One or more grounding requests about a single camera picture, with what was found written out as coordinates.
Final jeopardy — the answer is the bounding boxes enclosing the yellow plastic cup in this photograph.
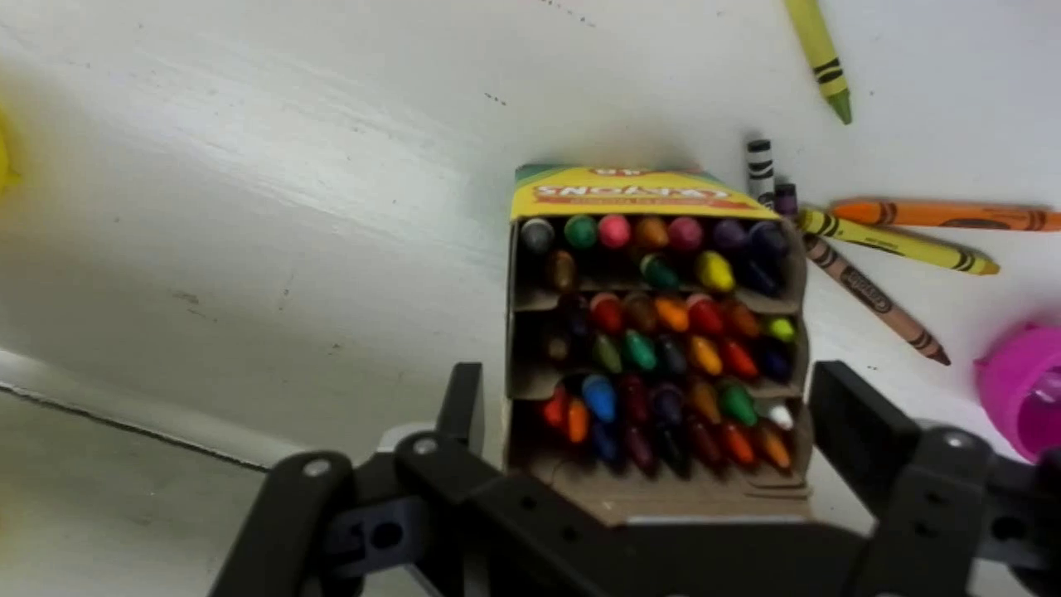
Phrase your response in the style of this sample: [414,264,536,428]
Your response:
[0,102,22,195]

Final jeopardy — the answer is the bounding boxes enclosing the pink plastic cup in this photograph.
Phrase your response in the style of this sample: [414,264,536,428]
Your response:
[971,318,1061,464]

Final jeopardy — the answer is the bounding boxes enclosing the dark purple crayon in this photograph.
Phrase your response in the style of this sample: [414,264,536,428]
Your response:
[769,177,803,223]

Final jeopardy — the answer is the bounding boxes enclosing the yellow-green crayon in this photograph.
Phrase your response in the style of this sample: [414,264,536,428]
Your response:
[781,0,855,126]

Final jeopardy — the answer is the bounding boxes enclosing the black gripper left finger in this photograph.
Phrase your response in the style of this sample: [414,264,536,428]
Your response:
[209,361,623,597]

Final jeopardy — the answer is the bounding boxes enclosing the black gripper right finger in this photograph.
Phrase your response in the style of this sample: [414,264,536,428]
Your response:
[803,359,1061,597]

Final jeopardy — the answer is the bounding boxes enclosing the yellow green crayon box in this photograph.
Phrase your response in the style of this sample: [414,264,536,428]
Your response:
[504,163,820,530]

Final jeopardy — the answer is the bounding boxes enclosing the black white striped crayon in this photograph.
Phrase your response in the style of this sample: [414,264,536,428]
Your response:
[741,131,779,209]

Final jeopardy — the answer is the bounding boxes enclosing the brown crayon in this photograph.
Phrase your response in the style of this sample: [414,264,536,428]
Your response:
[803,233,956,369]

